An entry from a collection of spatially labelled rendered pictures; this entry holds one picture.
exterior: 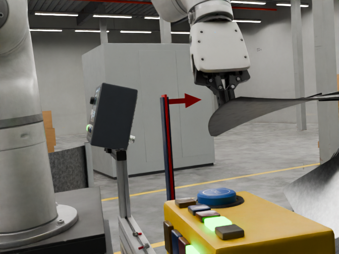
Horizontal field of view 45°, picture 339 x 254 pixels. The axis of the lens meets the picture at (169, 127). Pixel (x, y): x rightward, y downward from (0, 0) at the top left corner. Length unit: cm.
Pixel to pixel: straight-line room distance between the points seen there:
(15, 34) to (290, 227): 50
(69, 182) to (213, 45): 194
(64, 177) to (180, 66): 507
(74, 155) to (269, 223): 231
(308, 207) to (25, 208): 48
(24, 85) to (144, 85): 629
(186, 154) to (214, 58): 663
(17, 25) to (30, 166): 23
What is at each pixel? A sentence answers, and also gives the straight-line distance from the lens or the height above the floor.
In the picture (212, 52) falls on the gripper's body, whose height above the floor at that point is 126.
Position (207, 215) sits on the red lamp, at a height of 108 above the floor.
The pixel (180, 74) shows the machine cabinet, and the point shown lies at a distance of 730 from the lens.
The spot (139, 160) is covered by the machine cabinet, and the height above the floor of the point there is 28.
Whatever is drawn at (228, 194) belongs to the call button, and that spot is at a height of 108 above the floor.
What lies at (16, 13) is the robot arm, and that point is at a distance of 67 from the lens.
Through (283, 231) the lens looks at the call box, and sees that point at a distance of 33.
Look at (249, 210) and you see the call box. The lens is 39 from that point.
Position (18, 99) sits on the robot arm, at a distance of 71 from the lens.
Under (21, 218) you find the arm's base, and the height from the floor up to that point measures 100.
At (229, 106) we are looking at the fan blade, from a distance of 67.
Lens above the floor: 117
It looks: 3 degrees down
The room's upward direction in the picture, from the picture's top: 4 degrees counter-clockwise
